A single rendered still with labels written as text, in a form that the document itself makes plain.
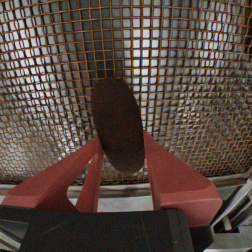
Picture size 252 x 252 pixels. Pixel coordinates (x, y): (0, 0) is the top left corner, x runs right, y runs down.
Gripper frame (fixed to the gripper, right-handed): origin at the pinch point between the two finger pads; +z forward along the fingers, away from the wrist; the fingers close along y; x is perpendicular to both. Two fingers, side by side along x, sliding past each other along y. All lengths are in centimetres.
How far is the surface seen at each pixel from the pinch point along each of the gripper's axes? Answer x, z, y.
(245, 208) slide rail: 29.5, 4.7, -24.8
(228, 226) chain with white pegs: 36.6, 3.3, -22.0
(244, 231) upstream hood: 37.9, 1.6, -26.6
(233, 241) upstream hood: 37.3, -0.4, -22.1
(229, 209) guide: 26.8, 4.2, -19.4
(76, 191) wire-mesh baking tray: 7.2, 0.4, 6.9
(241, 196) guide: 21.2, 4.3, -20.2
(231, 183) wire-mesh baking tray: 9.8, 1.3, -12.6
